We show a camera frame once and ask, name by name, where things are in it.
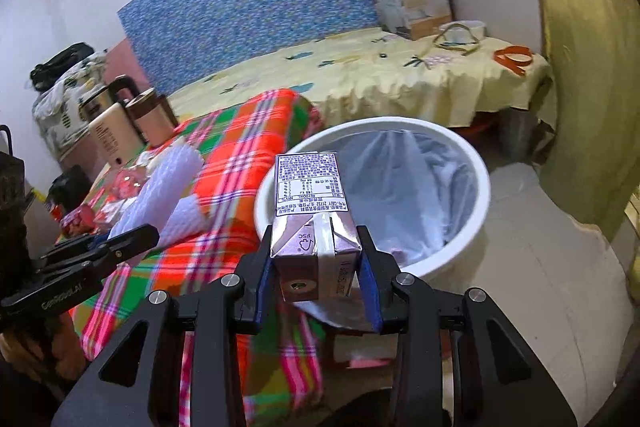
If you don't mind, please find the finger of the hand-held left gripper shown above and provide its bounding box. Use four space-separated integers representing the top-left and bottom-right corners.
30 224 162 288
41 233 112 260

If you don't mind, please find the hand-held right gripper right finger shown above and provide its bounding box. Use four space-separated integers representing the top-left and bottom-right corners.
356 225 578 427

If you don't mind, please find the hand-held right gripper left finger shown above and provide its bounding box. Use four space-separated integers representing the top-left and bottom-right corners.
50 227 278 427

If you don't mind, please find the red snack packet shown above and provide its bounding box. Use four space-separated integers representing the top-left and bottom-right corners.
60 204 97 238

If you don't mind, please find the white round bin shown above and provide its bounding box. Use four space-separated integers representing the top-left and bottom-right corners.
254 117 492 333

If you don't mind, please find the purple milk carton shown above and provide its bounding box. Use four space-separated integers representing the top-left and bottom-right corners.
270 151 363 305

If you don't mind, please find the grey plastic bin liner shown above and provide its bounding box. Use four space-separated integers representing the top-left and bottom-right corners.
277 129 478 268

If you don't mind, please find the person's left hand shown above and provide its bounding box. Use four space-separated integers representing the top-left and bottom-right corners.
0 307 88 383

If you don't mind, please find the clear red wrapper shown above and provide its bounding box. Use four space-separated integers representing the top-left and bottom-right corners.
102 166 151 212

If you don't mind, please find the black floor appliance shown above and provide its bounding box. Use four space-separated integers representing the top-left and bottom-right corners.
47 164 97 208

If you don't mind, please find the white foam net sleeve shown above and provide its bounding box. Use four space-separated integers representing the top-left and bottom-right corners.
107 144 211 249

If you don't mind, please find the plaid tablecloth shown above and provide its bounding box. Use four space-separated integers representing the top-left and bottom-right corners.
55 89 341 427

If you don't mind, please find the beige electric kettle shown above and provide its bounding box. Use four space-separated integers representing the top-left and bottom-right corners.
82 76 147 168

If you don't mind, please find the brown thermos cup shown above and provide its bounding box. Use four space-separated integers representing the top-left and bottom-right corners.
124 88 179 148

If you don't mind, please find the pineapple print cloth cover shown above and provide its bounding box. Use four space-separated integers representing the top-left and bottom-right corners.
32 54 109 154

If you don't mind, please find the black bag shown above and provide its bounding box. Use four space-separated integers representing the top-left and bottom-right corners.
30 43 96 88

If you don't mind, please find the yellow printed bed sheet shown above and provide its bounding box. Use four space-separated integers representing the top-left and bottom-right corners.
167 27 554 138

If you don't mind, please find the grey bed leg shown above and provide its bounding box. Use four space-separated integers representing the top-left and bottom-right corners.
505 107 539 158

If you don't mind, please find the blue patterned board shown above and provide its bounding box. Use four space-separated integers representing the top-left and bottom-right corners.
117 0 397 95

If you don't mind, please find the white bowl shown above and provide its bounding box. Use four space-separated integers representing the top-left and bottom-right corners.
440 21 489 46

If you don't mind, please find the white cabinet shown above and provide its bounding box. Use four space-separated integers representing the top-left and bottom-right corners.
445 0 544 58

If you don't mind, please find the yellow green curtain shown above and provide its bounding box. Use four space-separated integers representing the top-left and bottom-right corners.
475 0 640 239

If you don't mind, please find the orange strap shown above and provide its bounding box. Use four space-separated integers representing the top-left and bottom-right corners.
492 47 534 76

